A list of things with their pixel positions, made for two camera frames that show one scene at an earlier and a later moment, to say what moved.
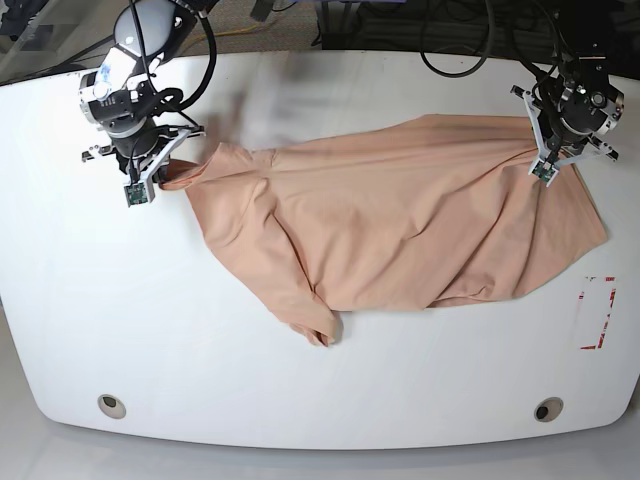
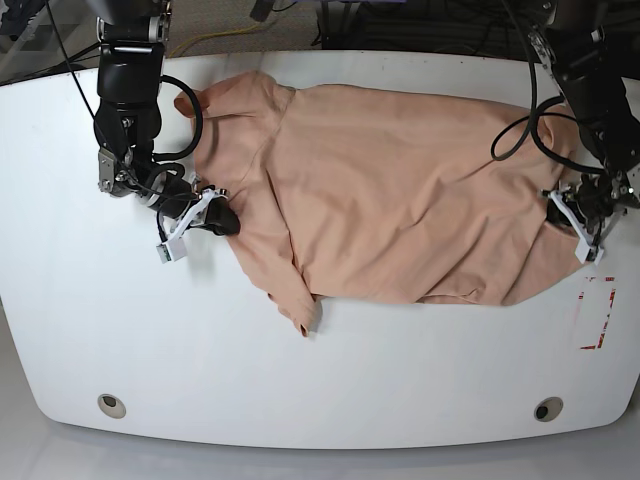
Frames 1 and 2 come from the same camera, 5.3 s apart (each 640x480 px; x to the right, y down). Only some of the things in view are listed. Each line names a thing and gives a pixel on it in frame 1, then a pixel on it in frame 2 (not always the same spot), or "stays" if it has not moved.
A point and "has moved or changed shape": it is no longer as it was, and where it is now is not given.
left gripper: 142,146 to 172,195
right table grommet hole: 548,409 stays
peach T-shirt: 396,212 has moved or changed shape
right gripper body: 584,112 to 594,197
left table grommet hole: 111,406 stays
